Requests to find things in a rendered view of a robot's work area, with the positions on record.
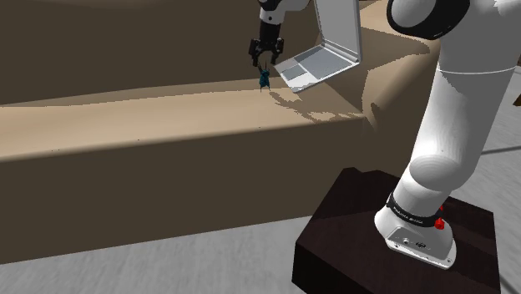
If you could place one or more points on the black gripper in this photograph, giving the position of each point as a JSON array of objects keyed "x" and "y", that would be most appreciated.
[{"x": 268, "y": 37}]

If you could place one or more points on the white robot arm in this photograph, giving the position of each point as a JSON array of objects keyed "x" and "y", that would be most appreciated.
[{"x": 460, "y": 106}]

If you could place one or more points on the silver open laptop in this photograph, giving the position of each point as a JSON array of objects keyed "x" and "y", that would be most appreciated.
[{"x": 335, "y": 28}]

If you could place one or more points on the brown sofa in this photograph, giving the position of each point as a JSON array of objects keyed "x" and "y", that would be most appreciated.
[{"x": 122, "y": 122}]

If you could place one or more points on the dark robot stand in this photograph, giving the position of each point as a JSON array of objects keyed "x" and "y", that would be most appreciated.
[{"x": 346, "y": 228}]

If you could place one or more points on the small teal figure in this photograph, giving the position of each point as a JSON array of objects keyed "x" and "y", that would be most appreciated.
[{"x": 264, "y": 79}]

